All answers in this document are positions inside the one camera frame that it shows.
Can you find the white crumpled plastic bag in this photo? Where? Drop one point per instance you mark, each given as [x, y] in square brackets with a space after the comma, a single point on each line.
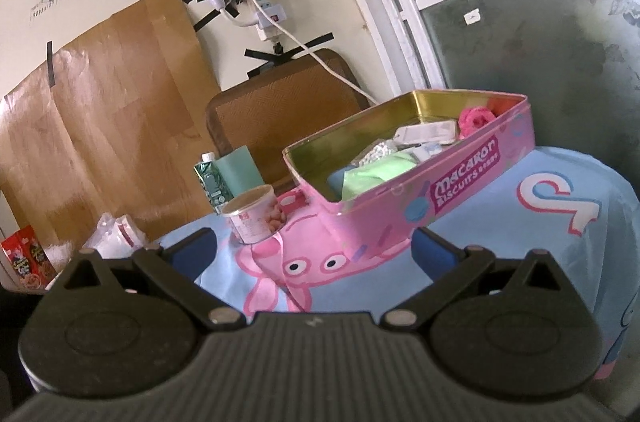
[62, 252]

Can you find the brown woven chair back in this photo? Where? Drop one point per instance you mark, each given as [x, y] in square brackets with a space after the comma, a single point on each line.
[280, 112]

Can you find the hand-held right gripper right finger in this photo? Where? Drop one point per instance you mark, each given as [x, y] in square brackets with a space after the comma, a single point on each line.
[432, 252]

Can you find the blue cloth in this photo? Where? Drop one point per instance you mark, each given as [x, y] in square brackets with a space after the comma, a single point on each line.
[337, 182]

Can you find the white power strip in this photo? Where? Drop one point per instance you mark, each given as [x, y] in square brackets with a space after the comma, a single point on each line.
[267, 10]

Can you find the green drink carton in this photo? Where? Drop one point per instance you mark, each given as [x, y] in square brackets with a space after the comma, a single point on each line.
[212, 187]

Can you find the pink tin box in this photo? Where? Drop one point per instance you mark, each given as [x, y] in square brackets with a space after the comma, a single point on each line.
[450, 182]

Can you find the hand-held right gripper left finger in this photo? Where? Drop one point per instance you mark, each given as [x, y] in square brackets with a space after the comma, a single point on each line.
[192, 252]

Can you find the bag of white cotton balls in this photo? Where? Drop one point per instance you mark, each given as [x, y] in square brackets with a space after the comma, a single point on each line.
[377, 152]

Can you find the white window frame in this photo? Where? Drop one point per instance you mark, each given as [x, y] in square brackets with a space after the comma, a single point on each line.
[380, 17]

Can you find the plastic bag of cotton pads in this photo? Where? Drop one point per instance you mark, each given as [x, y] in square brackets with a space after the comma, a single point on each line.
[117, 234]

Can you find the blue printed tablecloth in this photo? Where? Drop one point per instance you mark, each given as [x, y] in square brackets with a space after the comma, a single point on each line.
[550, 222]

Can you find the pink printed cup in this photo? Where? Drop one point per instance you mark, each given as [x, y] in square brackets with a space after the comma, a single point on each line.
[252, 217]

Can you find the blue and white packet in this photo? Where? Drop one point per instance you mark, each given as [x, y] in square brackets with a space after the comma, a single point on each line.
[422, 150]

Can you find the brown paper wall sheet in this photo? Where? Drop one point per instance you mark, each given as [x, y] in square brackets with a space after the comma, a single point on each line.
[115, 112]

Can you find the red snack box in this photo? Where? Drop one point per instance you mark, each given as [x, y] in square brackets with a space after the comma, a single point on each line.
[25, 257]

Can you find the teal paper box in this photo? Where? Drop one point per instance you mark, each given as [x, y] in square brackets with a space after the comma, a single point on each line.
[242, 169]

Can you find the green cloth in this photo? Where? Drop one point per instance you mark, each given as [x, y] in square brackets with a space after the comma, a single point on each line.
[385, 172]

